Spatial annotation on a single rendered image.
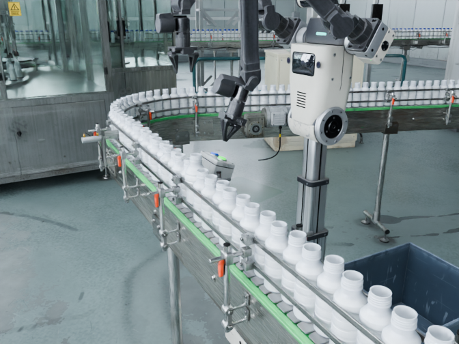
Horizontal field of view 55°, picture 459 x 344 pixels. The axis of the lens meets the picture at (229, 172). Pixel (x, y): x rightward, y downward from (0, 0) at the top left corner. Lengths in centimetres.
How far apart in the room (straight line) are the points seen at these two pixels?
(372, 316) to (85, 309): 217
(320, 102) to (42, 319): 193
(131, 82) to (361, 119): 401
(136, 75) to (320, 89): 496
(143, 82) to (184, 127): 372
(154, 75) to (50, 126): 254
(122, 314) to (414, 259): 174
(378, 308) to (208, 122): 224
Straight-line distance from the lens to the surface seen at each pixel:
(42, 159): 450
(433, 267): 144
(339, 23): 154
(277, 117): 282
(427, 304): 151
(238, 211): 114
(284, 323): 100
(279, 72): 532
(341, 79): 178
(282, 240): 100
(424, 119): 347
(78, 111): 444
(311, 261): 91
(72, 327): 269
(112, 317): 269
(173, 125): 285
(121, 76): 646
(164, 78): 665
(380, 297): 80
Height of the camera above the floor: 161
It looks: 20 degrees down
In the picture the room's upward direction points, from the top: straight up
